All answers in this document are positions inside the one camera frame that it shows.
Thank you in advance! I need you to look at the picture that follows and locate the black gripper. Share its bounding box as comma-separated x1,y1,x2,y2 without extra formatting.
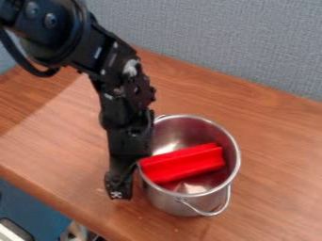
99,107,156,201

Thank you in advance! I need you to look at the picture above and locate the red plastic block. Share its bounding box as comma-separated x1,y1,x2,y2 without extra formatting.
139,143,226,184

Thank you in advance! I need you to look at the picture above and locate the stainless steel pot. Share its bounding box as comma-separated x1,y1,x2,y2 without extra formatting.
138,114,242,217

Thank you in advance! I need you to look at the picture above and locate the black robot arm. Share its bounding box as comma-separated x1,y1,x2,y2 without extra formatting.
0,0,156,200

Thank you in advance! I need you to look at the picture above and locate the grey device under table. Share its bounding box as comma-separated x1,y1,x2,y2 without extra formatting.
0,218,35,241

